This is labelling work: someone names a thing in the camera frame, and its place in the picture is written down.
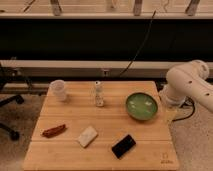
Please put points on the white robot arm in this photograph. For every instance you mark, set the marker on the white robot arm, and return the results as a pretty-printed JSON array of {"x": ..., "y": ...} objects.
[{"x": 188, "y": 80}]

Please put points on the small white bottle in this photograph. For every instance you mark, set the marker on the small white bottle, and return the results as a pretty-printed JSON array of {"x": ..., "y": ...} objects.
[{"x": 99, "y": 101}]

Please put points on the green ceramic bowl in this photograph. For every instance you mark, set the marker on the green ceramic bowl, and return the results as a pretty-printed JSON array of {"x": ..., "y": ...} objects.
[{"x": 141, "y": 106}]

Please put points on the clear plastic cup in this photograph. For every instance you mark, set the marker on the clear plastic cup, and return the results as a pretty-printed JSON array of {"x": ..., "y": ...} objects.
[{"x": 58, "y": 89}]

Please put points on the black smartphone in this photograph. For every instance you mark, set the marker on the black smartphone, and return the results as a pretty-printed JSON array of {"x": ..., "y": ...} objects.
[{"x": 123, "y": 146}]

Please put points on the brown red snack bar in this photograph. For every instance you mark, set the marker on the brown red snack bar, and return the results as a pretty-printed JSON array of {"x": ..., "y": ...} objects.
[{"x": 54, "y": 131}]

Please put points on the black office chair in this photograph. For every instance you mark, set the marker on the black office chair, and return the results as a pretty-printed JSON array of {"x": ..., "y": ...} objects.
[{"x": 6, "y": 103}]

